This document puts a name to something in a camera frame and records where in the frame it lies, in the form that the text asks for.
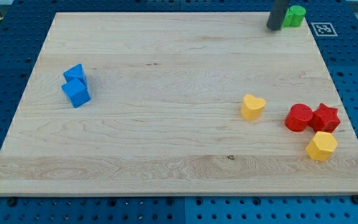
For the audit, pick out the yellow hexagon block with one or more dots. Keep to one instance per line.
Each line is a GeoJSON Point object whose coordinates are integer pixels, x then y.
{"type": "Point", "coordinates": [321, 146]}

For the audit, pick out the wooden board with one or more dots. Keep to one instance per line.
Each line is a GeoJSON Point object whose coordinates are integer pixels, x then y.
{"type": "Point", "coordinates": [164, 116]}

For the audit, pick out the yellow heart block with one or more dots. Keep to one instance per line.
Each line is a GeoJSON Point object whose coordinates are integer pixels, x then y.
{"type": "Point", "coordinates": [252, 107]}

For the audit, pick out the blue cube block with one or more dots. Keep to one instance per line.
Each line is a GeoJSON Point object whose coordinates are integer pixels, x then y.
{"type": "Point", "coordinates": [76, 92]}

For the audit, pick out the blue triangle block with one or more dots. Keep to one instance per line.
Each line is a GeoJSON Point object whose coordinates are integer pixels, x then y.
{"type": "Point", "coordinates": [75, 72]}

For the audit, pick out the red cylinder block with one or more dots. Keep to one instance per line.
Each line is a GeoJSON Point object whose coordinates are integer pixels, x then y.
{"type": "Point", "coordinates": [298, 117]}

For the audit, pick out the green block behind rod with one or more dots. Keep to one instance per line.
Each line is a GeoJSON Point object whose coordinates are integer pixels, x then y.
{"type": "Point", "coordinates": [288, 19]}

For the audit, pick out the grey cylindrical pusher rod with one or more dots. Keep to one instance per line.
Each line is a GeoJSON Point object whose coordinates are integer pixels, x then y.
{"type": "Point", "coordinates": [277, 14]}

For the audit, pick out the red star block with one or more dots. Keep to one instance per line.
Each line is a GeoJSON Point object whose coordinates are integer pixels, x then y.
{"type": "Point", "coordinates": [324, 119]}

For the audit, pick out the green cylinder block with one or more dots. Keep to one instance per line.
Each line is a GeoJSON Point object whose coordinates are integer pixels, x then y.
{"type": "Point", "coordinates": [298, 14]}

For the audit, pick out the white fiducial marker tag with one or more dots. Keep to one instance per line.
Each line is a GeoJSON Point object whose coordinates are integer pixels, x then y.
{"type": "Point", "coordinates": [324, 29]}

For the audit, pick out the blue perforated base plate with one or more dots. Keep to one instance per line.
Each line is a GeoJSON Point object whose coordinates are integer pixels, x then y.
{"type": "Point", "coordinates": [22, 34]}

